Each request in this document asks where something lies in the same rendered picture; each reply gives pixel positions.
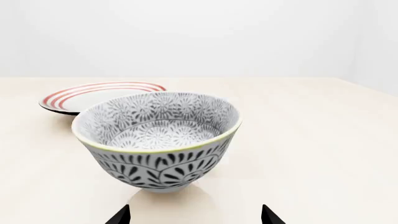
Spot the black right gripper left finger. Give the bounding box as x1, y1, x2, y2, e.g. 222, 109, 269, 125
104, 203, 132, 224

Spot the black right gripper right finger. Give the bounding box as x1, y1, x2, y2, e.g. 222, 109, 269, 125
261, 203, 286, 224

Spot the red striped white plate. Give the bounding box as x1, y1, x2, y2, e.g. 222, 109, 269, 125
39, 80, 167, 116

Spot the black floral patterned white bowl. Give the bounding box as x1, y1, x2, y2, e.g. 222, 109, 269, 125
71, 91, 243, 194

